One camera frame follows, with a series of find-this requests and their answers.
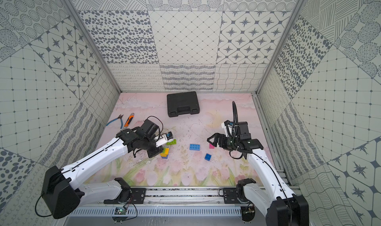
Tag black plastic tool case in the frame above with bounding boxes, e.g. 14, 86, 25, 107
167, 92, 200, 117

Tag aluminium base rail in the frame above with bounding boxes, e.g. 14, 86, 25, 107
86, 186, 307, 207

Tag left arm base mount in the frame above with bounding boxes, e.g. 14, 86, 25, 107
128, 188, 146, 205

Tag orange utility knife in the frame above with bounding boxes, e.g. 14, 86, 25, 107
124, 113, 135, 127

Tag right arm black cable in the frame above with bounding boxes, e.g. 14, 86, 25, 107
231, 100, 239, 137

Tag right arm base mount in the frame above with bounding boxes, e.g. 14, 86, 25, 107
222, 188, 248, 204

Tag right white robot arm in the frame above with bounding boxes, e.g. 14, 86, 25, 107
207, 121, 310, 226

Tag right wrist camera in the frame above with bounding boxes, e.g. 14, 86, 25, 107
221, 120, 234, 136

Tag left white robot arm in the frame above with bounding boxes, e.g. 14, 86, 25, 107
40, 119, 174, 219

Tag light blue lego brick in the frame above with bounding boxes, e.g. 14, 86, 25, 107
189, 144, 200, 151

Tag white vented cable duct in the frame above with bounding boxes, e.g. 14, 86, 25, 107
70, 206, 241, 217

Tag blue handled pliers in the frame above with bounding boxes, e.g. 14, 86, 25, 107
106, 114, 124, 129

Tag yellow lego brick 2x4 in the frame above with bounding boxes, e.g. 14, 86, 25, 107
160, 148, 169, 157

